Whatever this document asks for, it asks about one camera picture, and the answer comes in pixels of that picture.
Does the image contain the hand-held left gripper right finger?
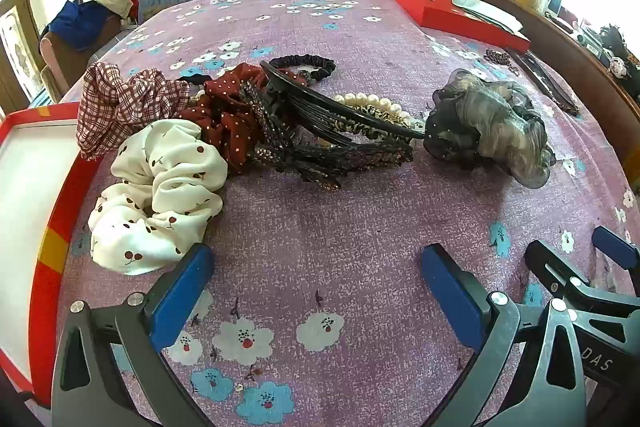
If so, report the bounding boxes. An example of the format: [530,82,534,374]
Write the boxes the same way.
[420,243,588,427]

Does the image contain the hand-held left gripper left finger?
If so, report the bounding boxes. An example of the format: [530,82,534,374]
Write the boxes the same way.
[50,243,216,427]

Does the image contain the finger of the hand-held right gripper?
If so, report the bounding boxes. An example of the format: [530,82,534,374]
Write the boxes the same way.
[591,226,640,269]
[524,239,640,314]

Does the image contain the white cherry print scrunchie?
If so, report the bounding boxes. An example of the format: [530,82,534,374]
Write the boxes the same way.
[87,120,229,277]

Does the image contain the grey organza scrunchie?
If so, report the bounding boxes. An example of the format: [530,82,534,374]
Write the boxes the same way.
[422,68,557,189]

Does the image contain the dark red dotted scrunchie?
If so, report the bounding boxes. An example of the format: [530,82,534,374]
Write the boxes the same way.
[179,62,282,174]

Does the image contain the red tray with white inside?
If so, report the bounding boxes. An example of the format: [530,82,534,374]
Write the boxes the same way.
[0,102,97,409]

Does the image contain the brown rhinestone hair clip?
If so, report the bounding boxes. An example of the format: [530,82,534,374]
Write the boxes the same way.
[240,82,416,194]

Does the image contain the leopard print hair tie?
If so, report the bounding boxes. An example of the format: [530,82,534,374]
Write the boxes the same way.
[345,104,409,141]

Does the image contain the red plaid scrunchie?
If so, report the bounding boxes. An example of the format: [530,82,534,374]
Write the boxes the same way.
[75,62,192,161]

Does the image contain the large pearl hair tie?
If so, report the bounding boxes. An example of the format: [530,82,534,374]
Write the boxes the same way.
[332,93,419,128]

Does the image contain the black beaded hair tie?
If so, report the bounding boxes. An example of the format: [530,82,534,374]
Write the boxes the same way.
[270,54,337,84]

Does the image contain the purple floral bedsheet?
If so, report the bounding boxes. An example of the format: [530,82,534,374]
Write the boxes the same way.
[59,0,640,427]

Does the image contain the dark patterned headband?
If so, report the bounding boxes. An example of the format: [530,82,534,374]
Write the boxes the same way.
[509,50,581,116]

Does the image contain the wooden desk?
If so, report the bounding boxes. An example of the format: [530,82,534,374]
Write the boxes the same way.
[450,0,640,169]

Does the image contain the brown armchair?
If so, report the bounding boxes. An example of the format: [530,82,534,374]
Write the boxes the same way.
[39,21,123,94]

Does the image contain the white paper sheet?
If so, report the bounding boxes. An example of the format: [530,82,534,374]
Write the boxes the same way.
[451,0,524,34]

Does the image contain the red flat box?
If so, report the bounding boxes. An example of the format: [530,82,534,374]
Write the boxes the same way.
[389,0,532,54]

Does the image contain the blue clothing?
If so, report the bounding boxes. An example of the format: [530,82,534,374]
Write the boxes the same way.
[41,0,122,53]

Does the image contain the wooden glass door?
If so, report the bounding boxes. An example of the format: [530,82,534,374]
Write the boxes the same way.
[0,0,47,113]

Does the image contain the small brown chain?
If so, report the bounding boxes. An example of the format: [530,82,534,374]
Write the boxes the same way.
[483,48,522,76]

